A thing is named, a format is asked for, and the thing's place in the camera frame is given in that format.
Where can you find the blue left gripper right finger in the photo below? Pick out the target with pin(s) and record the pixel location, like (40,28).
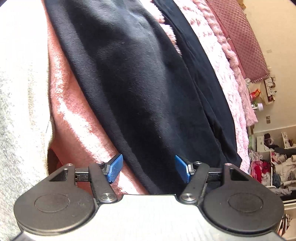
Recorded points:
(184,168)

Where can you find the pink knitted blanket edge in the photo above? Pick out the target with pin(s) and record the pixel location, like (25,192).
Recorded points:
(249,113)

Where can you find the pile of folded clothes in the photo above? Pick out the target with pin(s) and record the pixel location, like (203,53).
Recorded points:
(284,171)

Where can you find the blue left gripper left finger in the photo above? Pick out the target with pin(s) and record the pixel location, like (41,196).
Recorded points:
(112,168)

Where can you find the black pants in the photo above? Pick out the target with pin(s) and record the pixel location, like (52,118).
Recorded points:
(152,103)

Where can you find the red snack bag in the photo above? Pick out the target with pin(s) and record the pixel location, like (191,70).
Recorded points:
(255,94)

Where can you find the fluffy pink blanket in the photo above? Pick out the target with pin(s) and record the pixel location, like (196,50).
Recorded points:
(219,64)

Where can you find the cream open wardrobe shelf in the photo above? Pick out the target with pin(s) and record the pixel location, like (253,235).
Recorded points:
(261,148)

